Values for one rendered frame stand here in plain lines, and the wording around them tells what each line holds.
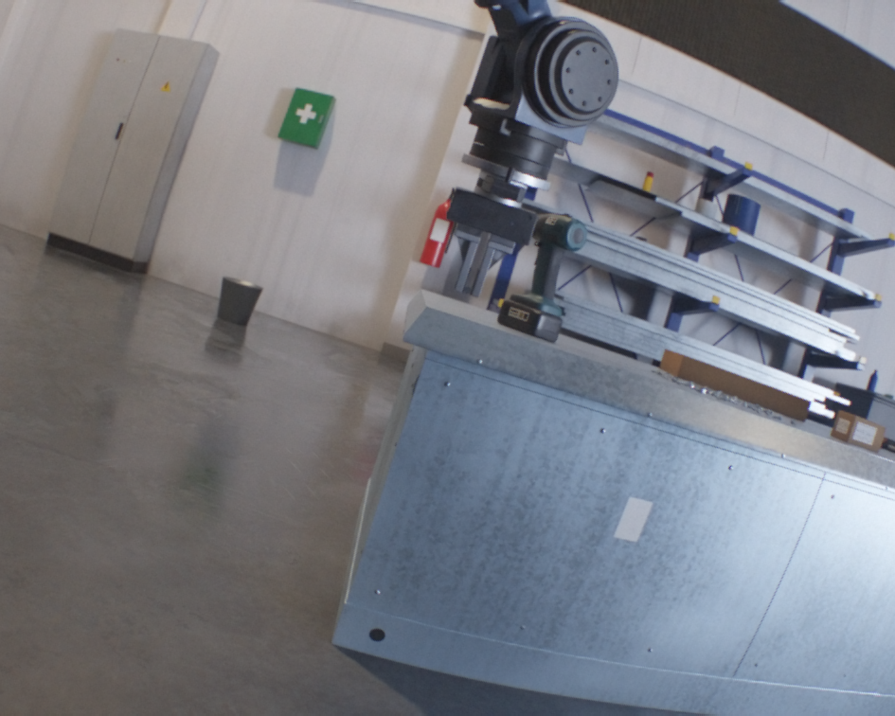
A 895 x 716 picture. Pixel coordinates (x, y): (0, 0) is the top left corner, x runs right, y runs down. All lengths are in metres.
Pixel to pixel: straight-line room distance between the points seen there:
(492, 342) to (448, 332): 0.07
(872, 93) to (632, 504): 1.18
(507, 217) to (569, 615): 0.73
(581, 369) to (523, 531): 0.31
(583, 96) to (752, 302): 4.44
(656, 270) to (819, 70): 5.06
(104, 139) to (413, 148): 2.69
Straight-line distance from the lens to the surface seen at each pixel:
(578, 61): 1.07
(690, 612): 1.49
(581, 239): 1.41
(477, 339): 1.18
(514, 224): 1.14
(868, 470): 1.52
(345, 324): 6.07
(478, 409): 1.25
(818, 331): 5.74
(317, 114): 6.09
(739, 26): 0.20
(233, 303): 5.09
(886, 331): 7.32
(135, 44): 6.65
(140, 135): 6.35
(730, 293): 5.37
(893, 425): 6.46
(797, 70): 0.21
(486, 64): 1.20
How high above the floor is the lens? 0.70
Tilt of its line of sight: 5 degrees down
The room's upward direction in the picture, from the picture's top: 18 degrees clockwise
